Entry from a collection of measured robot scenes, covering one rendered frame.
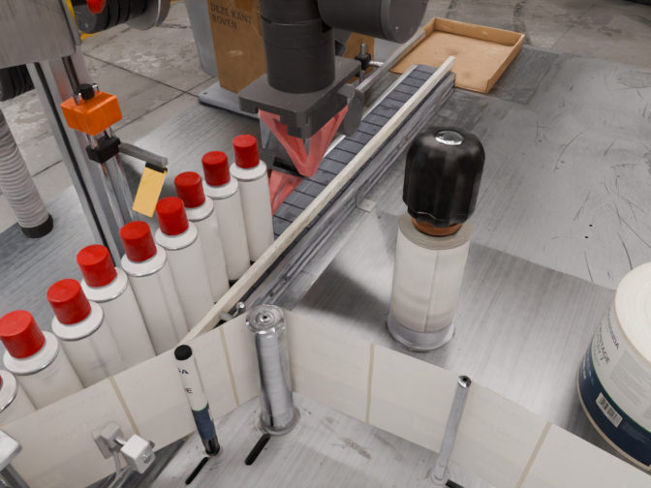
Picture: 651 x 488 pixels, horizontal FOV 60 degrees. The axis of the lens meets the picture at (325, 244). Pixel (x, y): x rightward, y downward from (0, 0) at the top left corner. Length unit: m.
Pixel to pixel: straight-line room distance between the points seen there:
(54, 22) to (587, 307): 0.73
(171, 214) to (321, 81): 0.27
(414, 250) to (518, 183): 0.55
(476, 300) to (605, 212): 0.39
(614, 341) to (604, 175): 0.61
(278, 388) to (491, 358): 0.30
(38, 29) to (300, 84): 0.22
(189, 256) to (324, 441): 0.27
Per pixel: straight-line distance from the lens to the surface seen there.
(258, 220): 0.82
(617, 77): 1.64
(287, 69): 0.46
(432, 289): 0.68
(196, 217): 0.72
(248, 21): 1.27
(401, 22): 0.41
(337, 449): 0.68
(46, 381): 0.63
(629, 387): 0.68
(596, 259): 1.04
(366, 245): 0.90
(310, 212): 0.90
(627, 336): 0.66
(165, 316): 0.72
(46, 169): 2.91
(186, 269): 0.71
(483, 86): 1.48
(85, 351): 0.64
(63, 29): 0.54
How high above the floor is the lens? 1.49
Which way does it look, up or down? 43 degrees down
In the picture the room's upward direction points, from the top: 1 degrees counter-clockwise
